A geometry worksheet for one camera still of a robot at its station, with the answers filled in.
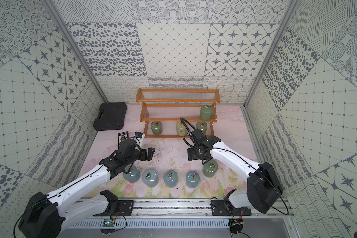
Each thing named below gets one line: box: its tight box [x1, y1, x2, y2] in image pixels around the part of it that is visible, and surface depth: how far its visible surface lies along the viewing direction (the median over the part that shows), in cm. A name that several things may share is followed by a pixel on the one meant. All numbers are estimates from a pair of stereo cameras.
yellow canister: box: [176, 121, 188, 137], surface depth 98 cm
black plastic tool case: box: [93, 102, 128, 131], surface depth 110 cm
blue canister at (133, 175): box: [123, 165, 141, 183], surface depth 80 cm
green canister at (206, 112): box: [200, 104, 214, 121], surface depth 90 cm
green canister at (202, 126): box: [195, 121, 208, 135], surface depth 99 cm
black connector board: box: [117, 131, 129, 147], surface depth 103 cm
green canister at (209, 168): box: [202, 159, 219, 178], surface depth 82 cm
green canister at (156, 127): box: [150, 120, 163, 136], surface depth 100 cm
